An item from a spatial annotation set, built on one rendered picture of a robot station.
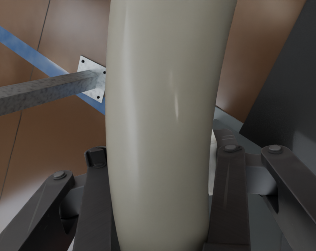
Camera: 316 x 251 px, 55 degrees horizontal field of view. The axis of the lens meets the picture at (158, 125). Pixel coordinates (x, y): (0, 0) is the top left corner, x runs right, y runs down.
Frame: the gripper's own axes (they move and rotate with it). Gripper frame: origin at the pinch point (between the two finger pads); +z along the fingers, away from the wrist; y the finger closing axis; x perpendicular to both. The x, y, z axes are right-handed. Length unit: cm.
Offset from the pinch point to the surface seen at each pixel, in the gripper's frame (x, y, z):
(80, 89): -23, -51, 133
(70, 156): -68, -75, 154
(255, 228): -54, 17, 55
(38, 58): -6, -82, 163
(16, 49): 1, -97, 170
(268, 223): -56, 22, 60
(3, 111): -18, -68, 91
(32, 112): -39, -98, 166
